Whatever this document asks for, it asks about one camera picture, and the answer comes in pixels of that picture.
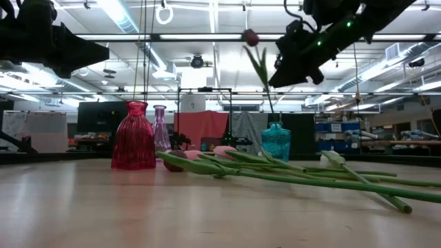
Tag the black monitor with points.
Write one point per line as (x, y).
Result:
(101, 117)

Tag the red cloth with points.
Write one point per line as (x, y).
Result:
(201, 125)

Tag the white partition board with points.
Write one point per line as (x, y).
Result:
(41, 131)

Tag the blue storage shelf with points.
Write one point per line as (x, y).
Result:
(337, 137)

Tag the grey cloth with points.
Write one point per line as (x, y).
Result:
(249, 131)

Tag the pink artificial tulip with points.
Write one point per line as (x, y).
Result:
(224, 151)
(193, 154)

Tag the black panel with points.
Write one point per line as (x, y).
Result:
(303, 134)

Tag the blue textured glass vase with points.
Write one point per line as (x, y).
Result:
(275, 141)

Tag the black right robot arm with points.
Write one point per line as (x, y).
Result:
(365, 17)

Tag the red ribbed glass vase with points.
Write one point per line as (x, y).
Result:
(133, 137)

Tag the round black ceiling camera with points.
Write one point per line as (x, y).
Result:
(197, 61)

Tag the white artificial tulip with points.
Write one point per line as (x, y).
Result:
(332, 159)

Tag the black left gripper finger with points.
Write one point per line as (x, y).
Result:
(98, 53)

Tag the purple ribbed glass vase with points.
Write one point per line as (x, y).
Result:
(161, 131)

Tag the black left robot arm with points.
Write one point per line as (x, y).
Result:
(27, 31)

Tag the dark red artificial tulip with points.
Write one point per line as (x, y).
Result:
(193, 166)
(251, 37)

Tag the black square frame stand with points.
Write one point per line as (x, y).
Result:
(205, 89)

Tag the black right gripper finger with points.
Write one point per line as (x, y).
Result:
(287, 75)

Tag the small black background robot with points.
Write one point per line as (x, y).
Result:
(179, 140)
(237, 140)

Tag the white cylinder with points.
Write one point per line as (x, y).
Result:
(193, 102)

